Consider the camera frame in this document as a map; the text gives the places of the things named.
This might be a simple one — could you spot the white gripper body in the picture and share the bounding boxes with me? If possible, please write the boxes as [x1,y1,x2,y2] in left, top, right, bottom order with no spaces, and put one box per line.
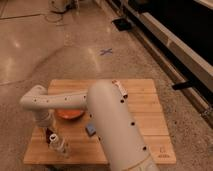
[36,114,54,128]

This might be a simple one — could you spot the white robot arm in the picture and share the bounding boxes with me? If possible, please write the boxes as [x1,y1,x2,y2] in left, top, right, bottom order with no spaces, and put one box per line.
[20,80,160,171]

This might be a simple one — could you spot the orange bowl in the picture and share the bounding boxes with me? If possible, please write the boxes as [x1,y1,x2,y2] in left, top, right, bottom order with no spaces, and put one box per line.
[55,109,84,120]

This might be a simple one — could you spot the wooden table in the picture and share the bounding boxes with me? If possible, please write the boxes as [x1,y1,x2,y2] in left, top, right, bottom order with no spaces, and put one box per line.
[24,79,176,168]

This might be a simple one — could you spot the blue tape cross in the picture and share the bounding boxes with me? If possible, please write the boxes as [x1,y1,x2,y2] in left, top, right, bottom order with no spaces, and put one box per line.
[100,48,113,56]

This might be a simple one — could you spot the white machine base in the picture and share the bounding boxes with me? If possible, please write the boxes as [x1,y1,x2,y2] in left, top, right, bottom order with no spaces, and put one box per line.
[48,0,79,13]

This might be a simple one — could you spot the long counter shelf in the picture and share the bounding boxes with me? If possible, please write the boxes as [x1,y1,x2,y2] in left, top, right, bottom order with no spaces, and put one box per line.
[94,0,213,128]

